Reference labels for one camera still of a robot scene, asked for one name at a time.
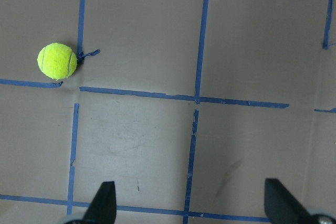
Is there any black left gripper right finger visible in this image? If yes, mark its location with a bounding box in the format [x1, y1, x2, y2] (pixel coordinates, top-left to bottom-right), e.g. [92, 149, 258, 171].
[264, 178, 319, 224]

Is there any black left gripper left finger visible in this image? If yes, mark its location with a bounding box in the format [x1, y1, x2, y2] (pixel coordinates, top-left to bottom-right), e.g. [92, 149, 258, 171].
[82, 181, 117, 224]

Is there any tennis ball near torn tape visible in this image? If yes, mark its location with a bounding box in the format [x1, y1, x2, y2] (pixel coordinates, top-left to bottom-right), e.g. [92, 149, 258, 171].
[37, 43, 77, 80]

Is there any brown paper table cover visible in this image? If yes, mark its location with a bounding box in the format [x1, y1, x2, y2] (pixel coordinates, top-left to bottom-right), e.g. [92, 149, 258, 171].
[1, 0, 335, 223]

